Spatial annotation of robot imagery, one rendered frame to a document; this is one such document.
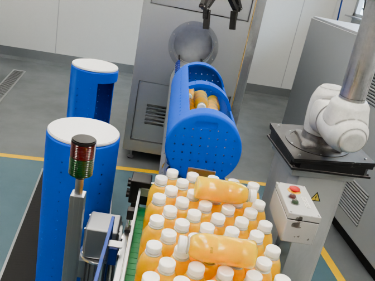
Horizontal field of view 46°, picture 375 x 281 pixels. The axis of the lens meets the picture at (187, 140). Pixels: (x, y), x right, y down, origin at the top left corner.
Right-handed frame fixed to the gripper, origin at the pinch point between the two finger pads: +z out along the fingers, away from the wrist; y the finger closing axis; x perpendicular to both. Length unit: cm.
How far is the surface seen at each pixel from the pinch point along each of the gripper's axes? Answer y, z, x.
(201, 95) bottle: 11.3, 31.9, 20.2
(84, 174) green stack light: -71, 36, -32
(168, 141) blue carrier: -25.4, 41.2, -5.4
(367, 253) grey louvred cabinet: 150, 146, -4
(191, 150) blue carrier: -18.3, 44.2, -10.6
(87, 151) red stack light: -71, 29, -33
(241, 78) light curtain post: 95, 38, 77
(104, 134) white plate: -38, 44, 20
